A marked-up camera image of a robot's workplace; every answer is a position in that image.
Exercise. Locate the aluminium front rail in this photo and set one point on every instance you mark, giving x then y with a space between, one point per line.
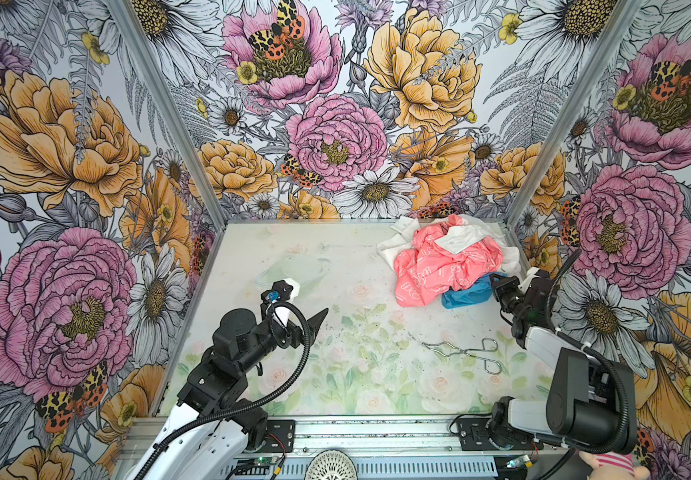
406 447

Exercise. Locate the white perforated round object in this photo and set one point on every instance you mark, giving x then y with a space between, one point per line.
331 465

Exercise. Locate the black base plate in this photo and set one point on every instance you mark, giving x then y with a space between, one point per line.
473 434
273 436

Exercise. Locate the right aluminium corner post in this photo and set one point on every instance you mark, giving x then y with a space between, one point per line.
611 37

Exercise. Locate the white cloth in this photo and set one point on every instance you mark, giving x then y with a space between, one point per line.
472 231

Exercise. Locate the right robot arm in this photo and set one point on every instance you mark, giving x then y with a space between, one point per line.
590 407

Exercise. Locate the teal blue cloth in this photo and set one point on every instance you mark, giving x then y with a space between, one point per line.
479 292

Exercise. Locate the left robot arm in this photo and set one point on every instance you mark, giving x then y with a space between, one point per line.
214 432

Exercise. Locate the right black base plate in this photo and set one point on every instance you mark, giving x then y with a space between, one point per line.
473 434

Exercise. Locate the pink plush toy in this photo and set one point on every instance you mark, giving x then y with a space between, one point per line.
613 466

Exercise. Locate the pink patterned cloth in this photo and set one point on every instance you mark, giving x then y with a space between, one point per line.
426 271

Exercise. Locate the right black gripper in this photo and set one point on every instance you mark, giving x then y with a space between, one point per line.
501 285

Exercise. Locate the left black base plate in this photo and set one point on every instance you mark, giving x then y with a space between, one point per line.
273 436

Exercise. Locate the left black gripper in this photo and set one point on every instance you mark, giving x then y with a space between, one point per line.
314 325

